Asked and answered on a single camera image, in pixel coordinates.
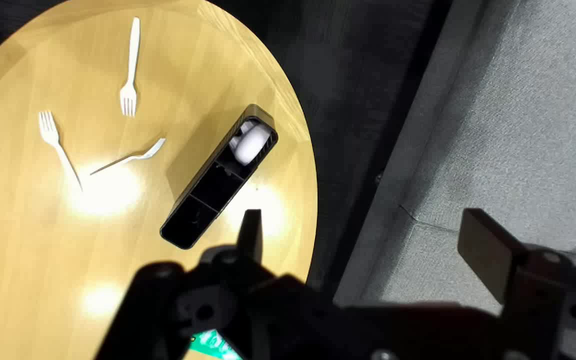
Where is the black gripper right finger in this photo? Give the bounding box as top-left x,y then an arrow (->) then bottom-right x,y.
455,205 -> 531,308

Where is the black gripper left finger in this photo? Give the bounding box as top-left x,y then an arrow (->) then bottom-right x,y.
235,207 -> 266,263

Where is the white plastic fork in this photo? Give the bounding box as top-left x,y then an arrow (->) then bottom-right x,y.
88,135 -> 167,178
117,15 -> 144,120
35,110 -> 86,192

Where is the black utensil holder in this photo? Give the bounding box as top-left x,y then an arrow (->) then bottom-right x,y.
158,102 -> 279,251

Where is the green printed card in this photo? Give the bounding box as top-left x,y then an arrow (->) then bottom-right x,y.
188,328 -> 244,360

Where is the white utensil in holder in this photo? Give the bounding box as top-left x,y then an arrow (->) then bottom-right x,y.
225,120 -> 270,165

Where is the grey fabric sofa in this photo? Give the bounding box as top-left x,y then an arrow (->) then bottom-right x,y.
331,0 -> 576,360

